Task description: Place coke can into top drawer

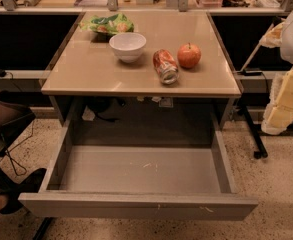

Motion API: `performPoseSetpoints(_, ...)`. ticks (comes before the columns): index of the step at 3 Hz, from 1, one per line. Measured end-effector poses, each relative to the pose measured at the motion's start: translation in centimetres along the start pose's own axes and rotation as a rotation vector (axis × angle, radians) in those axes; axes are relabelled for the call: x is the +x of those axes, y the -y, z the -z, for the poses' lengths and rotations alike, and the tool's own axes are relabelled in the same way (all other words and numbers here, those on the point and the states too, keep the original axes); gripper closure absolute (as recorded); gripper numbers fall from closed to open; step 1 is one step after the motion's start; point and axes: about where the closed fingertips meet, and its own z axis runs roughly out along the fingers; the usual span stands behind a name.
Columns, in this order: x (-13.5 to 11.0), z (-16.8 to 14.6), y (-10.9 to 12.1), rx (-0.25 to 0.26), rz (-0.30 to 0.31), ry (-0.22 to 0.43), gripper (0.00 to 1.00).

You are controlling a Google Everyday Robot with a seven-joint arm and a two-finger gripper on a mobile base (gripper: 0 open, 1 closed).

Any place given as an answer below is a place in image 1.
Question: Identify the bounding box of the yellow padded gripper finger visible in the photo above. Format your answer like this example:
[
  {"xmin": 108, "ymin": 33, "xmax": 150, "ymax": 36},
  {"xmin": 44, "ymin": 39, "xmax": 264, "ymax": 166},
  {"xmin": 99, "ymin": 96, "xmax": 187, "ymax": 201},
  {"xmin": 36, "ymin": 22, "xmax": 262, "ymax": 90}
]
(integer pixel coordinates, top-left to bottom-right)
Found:
[
  {"xmin": 261, "ymin": 67, "xmax": 293, "ymax": 135},
  {"xmin": 259, "ymin": 23, "xmax": 283, "ymax": 48}
]

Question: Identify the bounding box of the orange soda can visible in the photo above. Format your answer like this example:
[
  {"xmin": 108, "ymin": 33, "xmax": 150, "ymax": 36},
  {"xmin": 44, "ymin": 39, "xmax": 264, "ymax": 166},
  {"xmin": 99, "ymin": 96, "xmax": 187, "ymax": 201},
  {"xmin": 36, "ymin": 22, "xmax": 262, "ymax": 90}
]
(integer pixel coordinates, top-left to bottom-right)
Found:
[{"xmin": 153, "ymin": 49, "xmax": 179, "ymax": 85}]

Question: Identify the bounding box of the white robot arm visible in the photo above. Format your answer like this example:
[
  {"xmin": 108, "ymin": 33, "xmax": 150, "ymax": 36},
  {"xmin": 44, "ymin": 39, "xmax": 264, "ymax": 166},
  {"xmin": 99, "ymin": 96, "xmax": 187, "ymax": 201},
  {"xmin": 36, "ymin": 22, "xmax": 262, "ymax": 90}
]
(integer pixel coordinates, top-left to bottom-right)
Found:
[{"xmin": 259, "ymin": 11, "xmax": 293, "ymax": 135}]

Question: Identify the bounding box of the open grey top drawer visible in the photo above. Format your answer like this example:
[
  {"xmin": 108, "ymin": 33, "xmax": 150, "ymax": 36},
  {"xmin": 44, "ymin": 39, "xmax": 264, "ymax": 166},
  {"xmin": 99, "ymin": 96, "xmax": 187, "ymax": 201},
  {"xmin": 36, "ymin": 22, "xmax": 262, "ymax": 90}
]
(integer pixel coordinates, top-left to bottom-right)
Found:
[{"xmin": 20, "ymin": 119, "xmax": 258, "ymax": 220}]

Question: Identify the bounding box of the white rod on stand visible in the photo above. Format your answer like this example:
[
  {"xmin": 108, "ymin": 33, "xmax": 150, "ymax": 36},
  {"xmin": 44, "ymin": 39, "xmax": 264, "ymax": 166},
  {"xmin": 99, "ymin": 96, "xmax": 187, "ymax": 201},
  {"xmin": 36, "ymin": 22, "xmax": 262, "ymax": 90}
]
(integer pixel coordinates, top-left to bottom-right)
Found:
[{"xmin": 237, "ymin": 23, "xmax": 274, "ymax": 74}]

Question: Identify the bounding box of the red apple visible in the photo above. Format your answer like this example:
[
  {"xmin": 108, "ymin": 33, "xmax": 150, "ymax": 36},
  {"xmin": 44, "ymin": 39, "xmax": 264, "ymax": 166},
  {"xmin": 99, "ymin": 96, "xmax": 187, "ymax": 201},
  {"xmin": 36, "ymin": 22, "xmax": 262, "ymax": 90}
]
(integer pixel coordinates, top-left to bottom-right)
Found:
[{"xmin": 177, "ymin": 43, "xmax": 201, "ymax": 69}]

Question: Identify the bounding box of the white bowl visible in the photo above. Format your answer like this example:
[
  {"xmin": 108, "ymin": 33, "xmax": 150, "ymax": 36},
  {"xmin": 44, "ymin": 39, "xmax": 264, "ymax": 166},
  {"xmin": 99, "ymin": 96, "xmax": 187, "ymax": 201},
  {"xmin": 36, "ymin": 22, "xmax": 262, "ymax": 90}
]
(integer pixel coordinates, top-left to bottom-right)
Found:
[{"xmin": 109, "ymin": 32, "xmax": 146, "ymax": 63}]

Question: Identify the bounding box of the green chip bag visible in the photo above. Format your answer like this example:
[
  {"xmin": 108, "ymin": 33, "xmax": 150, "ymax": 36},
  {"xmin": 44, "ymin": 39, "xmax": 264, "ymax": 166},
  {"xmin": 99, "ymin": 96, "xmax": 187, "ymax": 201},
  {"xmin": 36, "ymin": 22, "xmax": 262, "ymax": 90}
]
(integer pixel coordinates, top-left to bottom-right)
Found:
[{"xmin": 79, "ymin": 13, "xmax": 134, "ymax": 36}]

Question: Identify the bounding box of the brown office chair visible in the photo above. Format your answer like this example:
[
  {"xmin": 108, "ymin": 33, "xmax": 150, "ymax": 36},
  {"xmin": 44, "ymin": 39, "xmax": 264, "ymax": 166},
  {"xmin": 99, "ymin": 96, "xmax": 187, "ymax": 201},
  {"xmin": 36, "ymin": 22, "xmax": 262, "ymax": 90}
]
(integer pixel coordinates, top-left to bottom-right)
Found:
[{"xmin": 0, "ymin": 91, "xmax": 35, "ymax": 189}]

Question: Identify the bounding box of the person's foot in shoe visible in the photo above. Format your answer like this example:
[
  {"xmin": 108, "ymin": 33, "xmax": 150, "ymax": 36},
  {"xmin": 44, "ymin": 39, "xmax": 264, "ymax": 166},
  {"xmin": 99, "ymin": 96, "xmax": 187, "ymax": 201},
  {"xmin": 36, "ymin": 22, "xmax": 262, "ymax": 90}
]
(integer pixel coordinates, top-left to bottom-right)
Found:
[{"xmin": 0, "ymin": 168, "xmax": 46, "ymax": 215}]

